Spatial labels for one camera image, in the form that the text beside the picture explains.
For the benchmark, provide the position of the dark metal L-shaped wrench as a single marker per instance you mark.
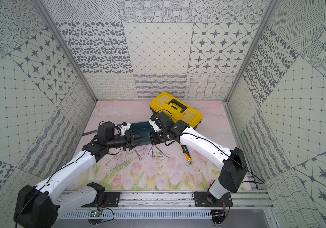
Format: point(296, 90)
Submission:
point(89, 133)

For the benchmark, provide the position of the yellow black utility knife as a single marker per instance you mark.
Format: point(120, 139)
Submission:
point(186, 153)

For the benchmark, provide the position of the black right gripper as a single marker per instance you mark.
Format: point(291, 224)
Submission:
point(155, 141)

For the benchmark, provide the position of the yellow black toolbox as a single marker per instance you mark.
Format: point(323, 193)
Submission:
point(175, 109)

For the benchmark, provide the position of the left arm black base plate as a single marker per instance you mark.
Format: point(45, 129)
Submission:
point(110, 200)

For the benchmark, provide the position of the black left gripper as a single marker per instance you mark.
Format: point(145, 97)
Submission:
point(128, 139)

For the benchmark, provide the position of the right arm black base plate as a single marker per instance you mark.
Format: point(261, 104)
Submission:
point(203, 199)

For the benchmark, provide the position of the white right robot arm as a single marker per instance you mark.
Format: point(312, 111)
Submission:
point(232, 163)

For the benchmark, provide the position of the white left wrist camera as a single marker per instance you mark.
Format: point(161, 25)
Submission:
point(124, 127)

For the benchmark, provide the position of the white slotted cable duct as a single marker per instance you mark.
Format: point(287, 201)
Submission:
point(140, 214)

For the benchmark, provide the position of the teal plastic storage box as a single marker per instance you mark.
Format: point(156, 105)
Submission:
point(143, 128)

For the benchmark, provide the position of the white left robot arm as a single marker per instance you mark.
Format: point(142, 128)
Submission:
point(41, 205)

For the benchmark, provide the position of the aluminium mounting rail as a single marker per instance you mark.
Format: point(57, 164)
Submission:
point(186, 200)

